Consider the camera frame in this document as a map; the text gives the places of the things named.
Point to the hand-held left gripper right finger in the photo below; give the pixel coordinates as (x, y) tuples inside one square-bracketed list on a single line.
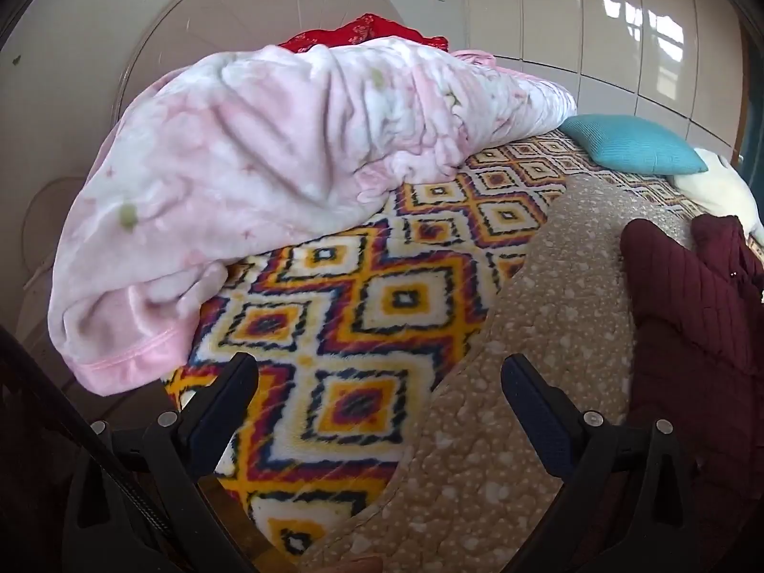
[(538, 415)]

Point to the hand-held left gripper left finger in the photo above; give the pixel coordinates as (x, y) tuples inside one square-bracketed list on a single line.
[(219, 415)]

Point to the maroon quilted jacket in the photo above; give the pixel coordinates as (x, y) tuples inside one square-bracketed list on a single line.
[(698, 304)]

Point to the beige quilted heart-print cover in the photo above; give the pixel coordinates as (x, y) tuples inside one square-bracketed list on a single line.
[(537, 286)]

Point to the geometric patterned blanket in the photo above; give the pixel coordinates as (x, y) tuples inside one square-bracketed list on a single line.
[(370, 304)]

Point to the pink fleece blanket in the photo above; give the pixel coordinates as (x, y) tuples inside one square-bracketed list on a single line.
[(256, 149)]

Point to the teal pillow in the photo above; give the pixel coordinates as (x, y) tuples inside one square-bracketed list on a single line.
[(632, 143)]

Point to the white plush cushion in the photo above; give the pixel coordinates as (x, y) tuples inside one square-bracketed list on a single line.
[(725, 188)]

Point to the beige rounded headboard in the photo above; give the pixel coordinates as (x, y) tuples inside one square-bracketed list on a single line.
[(209, 24)]

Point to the glossy white wardrobe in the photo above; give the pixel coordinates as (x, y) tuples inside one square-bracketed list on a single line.
[(603, 18)]

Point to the red floral cloth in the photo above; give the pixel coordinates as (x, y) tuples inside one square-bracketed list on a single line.
[(364, 28)]

